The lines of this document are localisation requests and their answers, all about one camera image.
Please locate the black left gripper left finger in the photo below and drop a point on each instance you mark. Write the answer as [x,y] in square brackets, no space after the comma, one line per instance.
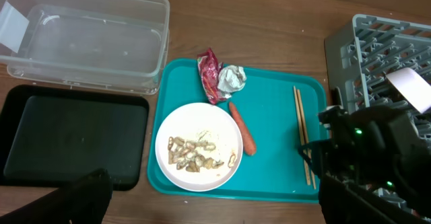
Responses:
[82,201]

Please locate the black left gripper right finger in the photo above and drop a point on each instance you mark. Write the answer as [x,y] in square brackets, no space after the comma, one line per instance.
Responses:
[349,203]

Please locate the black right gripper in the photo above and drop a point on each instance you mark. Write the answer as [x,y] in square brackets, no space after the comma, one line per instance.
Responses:
[339,158]

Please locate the wooden chopstick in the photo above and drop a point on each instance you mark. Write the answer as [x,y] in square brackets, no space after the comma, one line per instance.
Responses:
[305,133]
[299,119]

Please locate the pink bowl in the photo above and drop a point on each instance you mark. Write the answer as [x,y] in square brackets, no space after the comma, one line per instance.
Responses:
[412,87]

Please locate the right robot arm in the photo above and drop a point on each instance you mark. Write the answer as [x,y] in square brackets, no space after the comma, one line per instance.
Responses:
[373,169]

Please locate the grey dishwasher rack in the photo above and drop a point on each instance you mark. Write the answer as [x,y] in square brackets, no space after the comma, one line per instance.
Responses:
[362,54]

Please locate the black tray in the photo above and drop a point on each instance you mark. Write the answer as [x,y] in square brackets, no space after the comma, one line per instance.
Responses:
[51,136]

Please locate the teal plastic tray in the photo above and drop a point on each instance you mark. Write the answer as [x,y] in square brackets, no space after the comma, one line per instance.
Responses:
[276,171]

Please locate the orange carrot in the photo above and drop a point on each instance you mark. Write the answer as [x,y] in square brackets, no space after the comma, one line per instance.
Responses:
[247,139]

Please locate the white plate with food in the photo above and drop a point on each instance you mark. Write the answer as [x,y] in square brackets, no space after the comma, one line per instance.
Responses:
[199,147]

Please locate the crumpled white paper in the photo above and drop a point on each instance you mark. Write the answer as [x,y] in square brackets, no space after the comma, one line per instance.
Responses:
[231,79]

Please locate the red snack wrapper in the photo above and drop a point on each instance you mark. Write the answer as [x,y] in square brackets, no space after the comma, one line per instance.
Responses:
[209,69]

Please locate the clear plastic bin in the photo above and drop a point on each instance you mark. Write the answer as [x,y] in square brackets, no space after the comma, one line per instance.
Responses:
[115,45]

